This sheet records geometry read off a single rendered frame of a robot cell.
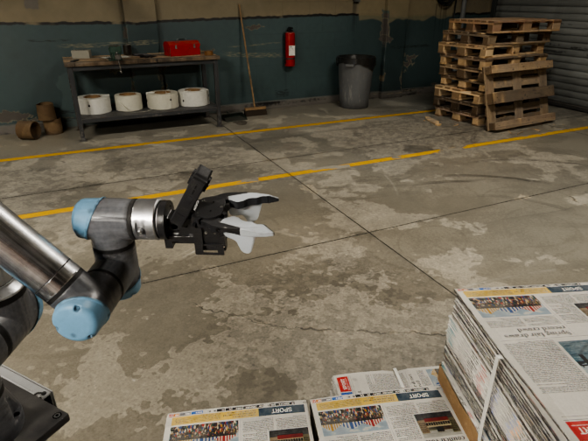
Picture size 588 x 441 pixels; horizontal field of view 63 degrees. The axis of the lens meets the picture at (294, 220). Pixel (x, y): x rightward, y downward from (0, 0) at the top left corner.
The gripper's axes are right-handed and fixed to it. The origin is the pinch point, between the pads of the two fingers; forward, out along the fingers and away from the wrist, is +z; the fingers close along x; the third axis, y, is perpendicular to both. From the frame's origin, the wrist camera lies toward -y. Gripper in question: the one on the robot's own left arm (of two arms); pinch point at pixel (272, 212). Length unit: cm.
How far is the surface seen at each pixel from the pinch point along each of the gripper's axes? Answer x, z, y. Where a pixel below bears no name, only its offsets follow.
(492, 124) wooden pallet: -515, 233, 184
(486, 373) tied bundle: 15.6, 37.2, 21.8
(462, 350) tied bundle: 7.6, 35.8, 25.1
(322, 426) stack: 15.3, 9.8, 39.1
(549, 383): 24, 42, 13
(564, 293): 0, 55, 17
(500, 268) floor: -175, 129, 148
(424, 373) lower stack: -22, 40, 67
